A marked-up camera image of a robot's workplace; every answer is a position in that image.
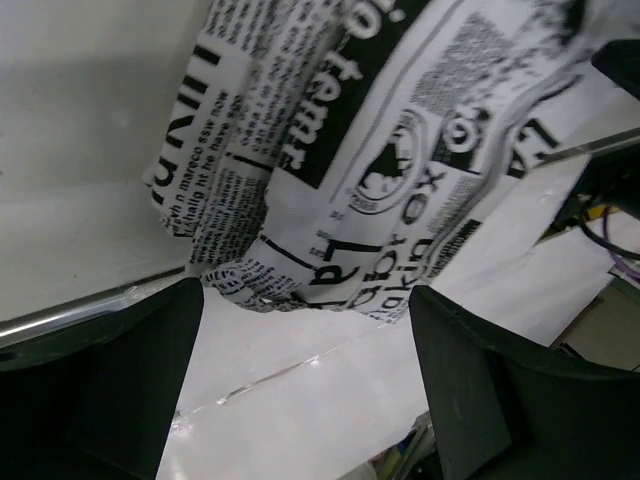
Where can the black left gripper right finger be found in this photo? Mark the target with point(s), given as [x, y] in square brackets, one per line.
[505, 407]

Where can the newspaper print garment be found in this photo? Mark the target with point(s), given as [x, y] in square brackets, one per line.
[327, 154]

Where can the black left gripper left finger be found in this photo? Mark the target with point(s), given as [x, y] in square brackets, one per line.
[95, 398]

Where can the aluminium frame rail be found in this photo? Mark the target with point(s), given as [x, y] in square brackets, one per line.
[80, 310]

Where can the white foil tape sheet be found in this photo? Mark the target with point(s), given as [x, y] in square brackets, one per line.
[314, 394]

